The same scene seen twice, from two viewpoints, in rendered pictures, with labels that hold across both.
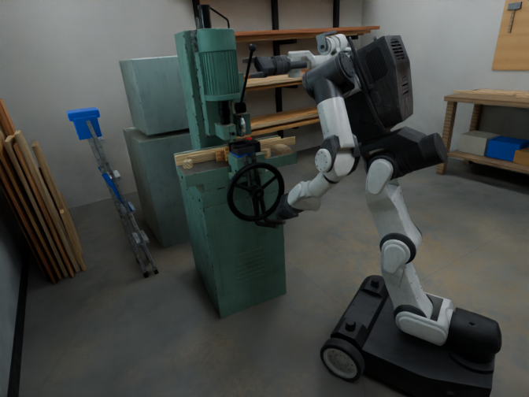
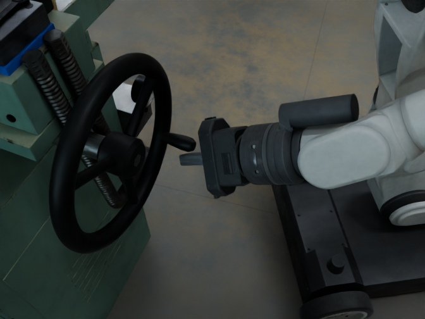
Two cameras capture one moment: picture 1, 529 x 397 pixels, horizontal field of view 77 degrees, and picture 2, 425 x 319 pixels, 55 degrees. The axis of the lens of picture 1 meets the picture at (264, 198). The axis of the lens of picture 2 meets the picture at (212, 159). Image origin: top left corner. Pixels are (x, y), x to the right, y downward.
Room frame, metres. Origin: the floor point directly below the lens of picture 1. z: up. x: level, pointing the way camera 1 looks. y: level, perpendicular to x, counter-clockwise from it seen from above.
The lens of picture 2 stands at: (1.06, 0.19, 1.27)
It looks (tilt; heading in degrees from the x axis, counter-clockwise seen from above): 53 degrees down; 316
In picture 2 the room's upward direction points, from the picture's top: straight up
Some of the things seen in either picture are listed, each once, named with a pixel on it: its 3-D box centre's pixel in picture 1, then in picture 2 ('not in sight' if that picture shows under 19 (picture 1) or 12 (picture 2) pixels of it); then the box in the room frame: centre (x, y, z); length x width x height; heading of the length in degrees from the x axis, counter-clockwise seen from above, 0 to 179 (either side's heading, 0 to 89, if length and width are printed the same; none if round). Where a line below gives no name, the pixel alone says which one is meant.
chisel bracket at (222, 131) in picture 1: (226, 131); not in sight; (1.73, 0.18, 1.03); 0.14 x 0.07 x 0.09; 24
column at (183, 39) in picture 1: (207, 101); not in sight; (1.98, 0.29, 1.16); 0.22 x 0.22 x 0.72; 24
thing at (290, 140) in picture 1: (244, 149); not in sight; (1.75, 0.09, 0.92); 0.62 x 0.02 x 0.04; 114
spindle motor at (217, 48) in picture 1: (219, 65); not in sight; (1.71, 0.17, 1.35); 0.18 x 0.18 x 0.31
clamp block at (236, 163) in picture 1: (246, 161); (17, 62); (1.54, 0.08, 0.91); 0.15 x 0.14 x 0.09; 114
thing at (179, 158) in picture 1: (231, 150); not in sight; (1.74, 0.16, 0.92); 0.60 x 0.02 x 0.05; 114
